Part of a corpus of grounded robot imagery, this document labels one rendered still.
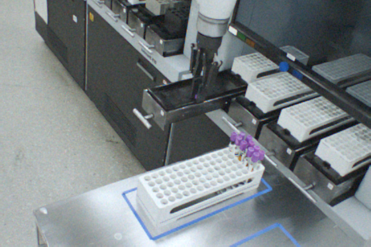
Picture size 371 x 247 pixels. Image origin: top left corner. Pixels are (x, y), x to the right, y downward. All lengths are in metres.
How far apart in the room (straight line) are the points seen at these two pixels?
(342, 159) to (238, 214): 0.35
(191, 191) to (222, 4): 0.50
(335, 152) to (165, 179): 0.49
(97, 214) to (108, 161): 1.31
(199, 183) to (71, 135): 1.53
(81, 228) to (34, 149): 1.44
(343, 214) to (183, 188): 0.48
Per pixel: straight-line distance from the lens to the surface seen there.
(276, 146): 1.31
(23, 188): 2.16
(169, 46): 1.70
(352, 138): 1.30
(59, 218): 0.96
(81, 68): 2.55
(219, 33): 1.20
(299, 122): 1.28
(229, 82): 1.49
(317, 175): 1.24
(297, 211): 1.07
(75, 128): 2.47
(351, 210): 1.28
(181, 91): 1.39
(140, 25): 1.82
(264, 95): 1.35
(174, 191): 0.95
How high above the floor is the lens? 1.56
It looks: 35 degrees down
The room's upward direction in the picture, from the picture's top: 10 degrees clockwise
